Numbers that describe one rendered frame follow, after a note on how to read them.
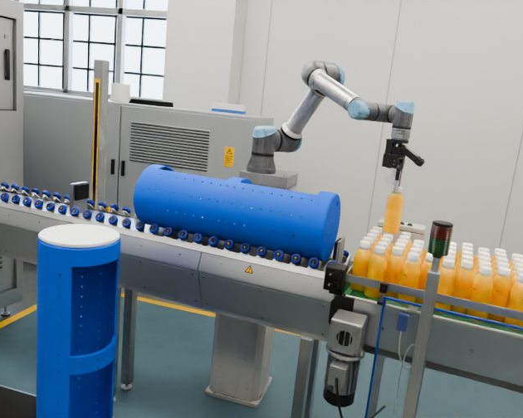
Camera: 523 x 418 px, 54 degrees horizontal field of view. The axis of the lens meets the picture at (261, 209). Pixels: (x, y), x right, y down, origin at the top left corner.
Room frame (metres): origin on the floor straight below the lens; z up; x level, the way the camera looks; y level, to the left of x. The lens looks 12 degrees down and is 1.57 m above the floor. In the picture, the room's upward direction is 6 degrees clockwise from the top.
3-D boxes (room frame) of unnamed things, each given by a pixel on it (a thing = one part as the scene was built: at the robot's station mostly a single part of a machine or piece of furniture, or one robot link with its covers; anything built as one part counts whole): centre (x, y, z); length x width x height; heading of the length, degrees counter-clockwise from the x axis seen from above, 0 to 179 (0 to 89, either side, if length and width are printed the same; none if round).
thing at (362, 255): (1.87, -0.40, 0.99); 0.07 x 0.07 x 0.17
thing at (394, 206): (2.07, -0.55, 1.18); 0.07 x 0.07 x 0.17
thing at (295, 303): (2.39, 0.65, 0.79); 2.17 x 0.29 x 0.34; 69
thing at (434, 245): (1.54, -0.56, 1.18); 0.06 x 0.06 x 0.05
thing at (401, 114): (2.08, -0.53, 1.57); 0.09 x 0.08 x 0.11; 38
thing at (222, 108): (3.95, 0.32, 1.48); 0.24 x 0.12 x 0.08; 83
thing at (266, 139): (2.58, 0.02, 1.38); 0.13 x 0.12 x 0.14; 128
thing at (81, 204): (2.49, 0.91, 1.00); 0.10 x 0.04 x 0.15; 159
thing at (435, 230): (1.54, -0.56, 1.23); 0.06 x 0.06 x 0.04
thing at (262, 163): (2.57, 0.02, 1.27); 0.15 x 0.15 x 0.10
